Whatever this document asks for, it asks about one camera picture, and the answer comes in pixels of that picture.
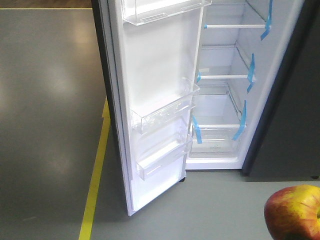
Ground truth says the clear lower door bin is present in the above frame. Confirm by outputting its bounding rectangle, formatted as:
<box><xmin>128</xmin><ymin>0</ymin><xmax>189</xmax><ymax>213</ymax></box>
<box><xmin>136</xmin><ymin>127</ymin><xmax>192</xmax><ymax>180</ymax></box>

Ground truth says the red yellow apple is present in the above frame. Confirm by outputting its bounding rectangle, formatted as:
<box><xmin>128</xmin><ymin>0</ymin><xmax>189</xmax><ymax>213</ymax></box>
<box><xmin>264</xmin><ymin>184</ymin><xmax>320</xmax><ymax>240</ymax></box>

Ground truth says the dark grey fridge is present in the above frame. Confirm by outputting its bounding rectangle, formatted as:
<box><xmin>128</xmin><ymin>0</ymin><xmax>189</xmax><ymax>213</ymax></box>
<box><xmin>186</xmin><ymin>0</ymin><xmax>320</xmax><ymax>181</ymax></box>

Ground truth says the clear upper door bin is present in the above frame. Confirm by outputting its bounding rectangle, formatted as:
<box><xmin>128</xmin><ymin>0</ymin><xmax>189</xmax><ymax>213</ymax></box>
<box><xmin>121</xmin><ymin>0</ymin><xmax>212</xmax><ymax>26</ymax></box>

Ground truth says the clear middle door bin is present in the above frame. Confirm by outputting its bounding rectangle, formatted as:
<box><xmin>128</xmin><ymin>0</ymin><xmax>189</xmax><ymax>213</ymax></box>
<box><xmin>130</xmin><ymin>77</ymin><xmax>200</xmax><ymax>135</ymax></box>

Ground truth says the white fridge door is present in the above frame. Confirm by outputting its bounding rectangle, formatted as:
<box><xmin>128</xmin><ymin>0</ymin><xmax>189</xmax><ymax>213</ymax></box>
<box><xmin>91</xmin><ymin>0</ymin><xmax>211</xmax><ymax>216</ymax></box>

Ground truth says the clear door bin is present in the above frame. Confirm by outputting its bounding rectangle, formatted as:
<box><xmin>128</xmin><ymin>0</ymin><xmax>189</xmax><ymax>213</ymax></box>
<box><xmin>121</xmin><ymin>0</ymin><xmax>212</xmax><ymax>26</ymax></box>
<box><xmin>136</xmin><ymin>127</ymin><xmax>192</xmax><ymax>180</ymax></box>
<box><xmin>130</xmin><ymin>77</ymin><xmax>200</xmax><ymax>135</ymax></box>

